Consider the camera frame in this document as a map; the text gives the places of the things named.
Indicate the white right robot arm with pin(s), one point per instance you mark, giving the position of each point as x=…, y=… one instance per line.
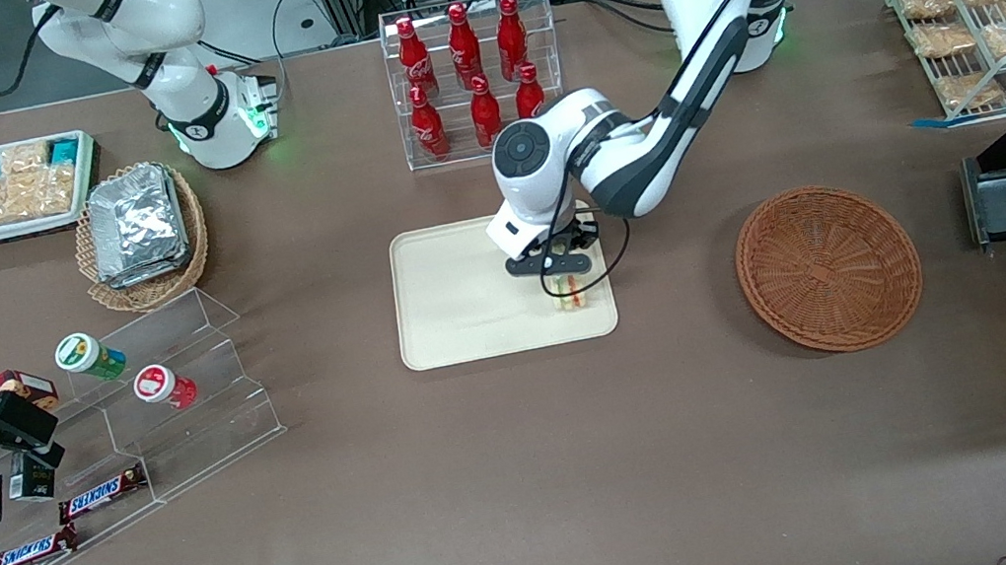
x=174, y=13

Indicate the light oval wicker basket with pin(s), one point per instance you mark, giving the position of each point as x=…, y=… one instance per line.
x=155, y=290

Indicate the clear acrylic bottle rack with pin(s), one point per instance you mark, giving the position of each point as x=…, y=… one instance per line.
x=455, y=158

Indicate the round brown wicker basket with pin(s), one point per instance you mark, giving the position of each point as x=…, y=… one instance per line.
x=828, y=269

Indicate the blue tape strip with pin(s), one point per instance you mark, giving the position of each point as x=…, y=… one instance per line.
x=930, y=123

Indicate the snickers chocolate bar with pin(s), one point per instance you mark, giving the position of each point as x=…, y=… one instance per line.
x=101, y=494
x=30, y=553

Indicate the grey metal bracket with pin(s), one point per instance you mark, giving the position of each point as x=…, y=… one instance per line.
x=1001, y=208

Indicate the red lidded cup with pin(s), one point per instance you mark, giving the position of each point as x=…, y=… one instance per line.
x=159, y=386

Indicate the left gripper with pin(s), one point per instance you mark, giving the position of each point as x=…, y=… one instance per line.
x=578, y=236

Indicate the cream plastic tray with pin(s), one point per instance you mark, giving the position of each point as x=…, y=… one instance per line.
x=467, y=308

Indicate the red cola bottle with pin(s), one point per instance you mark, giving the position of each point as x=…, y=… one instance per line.
x=415, y=56
x=485, y=111
x=530, y=94
x=463, y=44
x=429, y=129
x=511, y=37

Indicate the green lidded cup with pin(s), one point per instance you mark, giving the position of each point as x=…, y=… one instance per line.
x=85, y=355

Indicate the silver foil pack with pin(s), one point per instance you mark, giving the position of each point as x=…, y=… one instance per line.
x=134, y=218
x=152, y=272

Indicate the dark red snack box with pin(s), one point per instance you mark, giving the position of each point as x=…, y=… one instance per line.
x=19, y=383

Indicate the triangle sandwich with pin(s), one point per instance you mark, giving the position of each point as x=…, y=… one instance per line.
x=572, y=292

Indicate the clear acrylic step stand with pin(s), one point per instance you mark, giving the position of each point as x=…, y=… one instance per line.
x=205, y=427

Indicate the white snack tray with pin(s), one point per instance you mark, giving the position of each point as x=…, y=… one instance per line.
x=7, y=233

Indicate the clear cracker bag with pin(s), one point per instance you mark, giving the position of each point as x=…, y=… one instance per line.
x=27, y=197
x=26, y=159

